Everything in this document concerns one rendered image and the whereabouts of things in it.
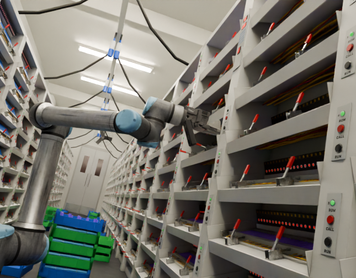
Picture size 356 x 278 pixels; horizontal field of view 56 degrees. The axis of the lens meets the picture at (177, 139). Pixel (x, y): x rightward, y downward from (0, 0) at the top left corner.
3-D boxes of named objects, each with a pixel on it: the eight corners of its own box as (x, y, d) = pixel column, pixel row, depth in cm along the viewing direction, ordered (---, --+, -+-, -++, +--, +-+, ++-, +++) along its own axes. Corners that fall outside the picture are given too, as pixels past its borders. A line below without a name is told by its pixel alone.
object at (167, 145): (184, 140, 213) (181, 119, 215) (163, 151, 271) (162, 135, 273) (213, 138, 218) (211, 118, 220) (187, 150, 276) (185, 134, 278)
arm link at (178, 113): (171, 121, 142) (166, 125, 151) (182, 124, 143) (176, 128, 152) (176, 101, 144) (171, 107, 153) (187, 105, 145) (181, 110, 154)
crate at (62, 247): (46, 249, 204) (49, 236, 206) (46, 244, 223) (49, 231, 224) (94, 257, 213) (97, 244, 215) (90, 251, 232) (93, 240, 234)
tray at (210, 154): (218, 156, 142) (216, 134, 143) (181, 167, 200) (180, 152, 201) (260, 154, 147) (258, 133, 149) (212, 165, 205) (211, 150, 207)
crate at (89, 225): (53, 223, 208) (57, 210, 209) (53, 220, 226) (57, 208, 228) (101, 232, 217) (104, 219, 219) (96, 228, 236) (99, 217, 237)
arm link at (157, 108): (139, 118, 148) (145, 97, 150) (166, 127, 150) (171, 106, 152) (143, 113, 139) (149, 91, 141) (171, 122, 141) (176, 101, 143)
